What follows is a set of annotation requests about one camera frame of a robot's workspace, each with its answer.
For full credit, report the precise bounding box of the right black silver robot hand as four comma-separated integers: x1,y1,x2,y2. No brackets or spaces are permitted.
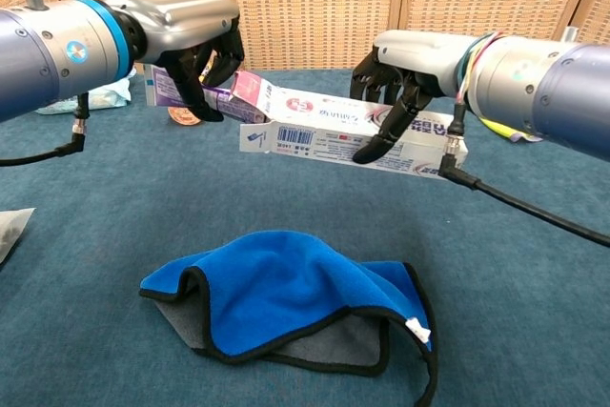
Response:
350,29,480,165

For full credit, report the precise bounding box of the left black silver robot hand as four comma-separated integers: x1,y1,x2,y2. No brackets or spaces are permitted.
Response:
102,0,246,123

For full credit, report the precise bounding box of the purple white toothpaste tube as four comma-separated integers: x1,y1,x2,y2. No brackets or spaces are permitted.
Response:
144,63,268,125

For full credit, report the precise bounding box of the white pink toothpaste box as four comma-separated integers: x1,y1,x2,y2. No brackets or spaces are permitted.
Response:
228,70,469,183

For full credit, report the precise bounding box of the orange drink plastic bottle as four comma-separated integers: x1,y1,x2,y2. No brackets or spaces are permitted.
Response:
167,105,205,128

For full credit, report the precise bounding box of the purple yellow cloth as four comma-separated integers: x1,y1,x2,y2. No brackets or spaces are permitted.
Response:
478,114,545,144

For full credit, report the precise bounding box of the light blue wet wipes pack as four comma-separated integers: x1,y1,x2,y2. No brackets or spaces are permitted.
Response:
35,66,138,116

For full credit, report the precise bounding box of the bamboo folding screen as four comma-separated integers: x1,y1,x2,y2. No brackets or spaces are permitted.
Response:
0,0,610,80

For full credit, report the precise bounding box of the dark teal table mat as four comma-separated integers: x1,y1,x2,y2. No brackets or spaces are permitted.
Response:
0,67,610,407

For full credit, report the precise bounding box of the blue grey microfibre cloth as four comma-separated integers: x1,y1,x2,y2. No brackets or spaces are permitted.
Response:
138,230,439,407

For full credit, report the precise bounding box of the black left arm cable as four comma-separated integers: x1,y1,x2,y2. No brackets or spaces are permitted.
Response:
0,92,92,168

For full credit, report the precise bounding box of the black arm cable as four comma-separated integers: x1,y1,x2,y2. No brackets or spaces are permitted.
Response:
437,100,610,249
0,92,92,168

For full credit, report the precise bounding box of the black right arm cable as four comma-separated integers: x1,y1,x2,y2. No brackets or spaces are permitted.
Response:
437,100,610,249

